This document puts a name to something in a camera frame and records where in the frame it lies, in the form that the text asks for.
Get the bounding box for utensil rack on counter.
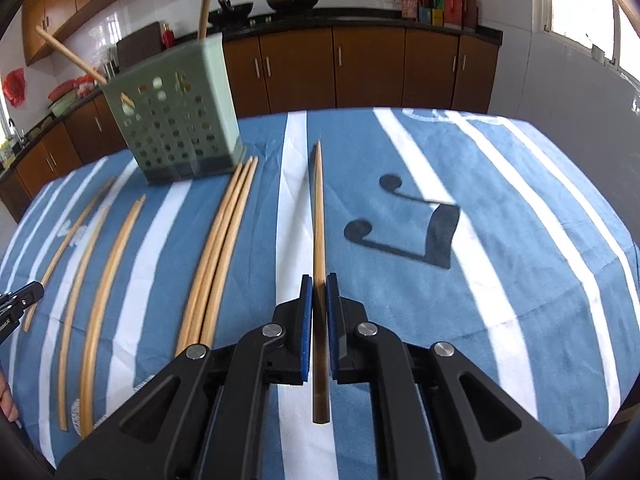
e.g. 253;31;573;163
98;48;120;80

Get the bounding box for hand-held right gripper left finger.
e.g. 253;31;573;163
55;275;314;480

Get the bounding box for large kitchen window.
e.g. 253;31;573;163
545;0;640;86

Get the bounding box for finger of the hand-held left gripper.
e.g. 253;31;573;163
0;281;45;346

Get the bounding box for red plastic bag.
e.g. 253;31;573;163
1;67;26;109

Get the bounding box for blue white striped tablecloth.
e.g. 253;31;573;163
0;106;640;480

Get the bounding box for person's left hand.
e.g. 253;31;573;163
0;371;20;424

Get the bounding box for row of condiment bottles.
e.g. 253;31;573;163
401;0;480;29

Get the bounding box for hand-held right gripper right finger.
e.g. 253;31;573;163
325;273;585;480

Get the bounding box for green perforated chopstick holder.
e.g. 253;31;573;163
101;32;245;186

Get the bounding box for brown kitchen base cabinets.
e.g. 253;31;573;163
0;24;501;224

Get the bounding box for brown countertop box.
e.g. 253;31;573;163
115;20;166;69

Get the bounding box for stack of colourful dishes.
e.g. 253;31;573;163
47;74;104;111

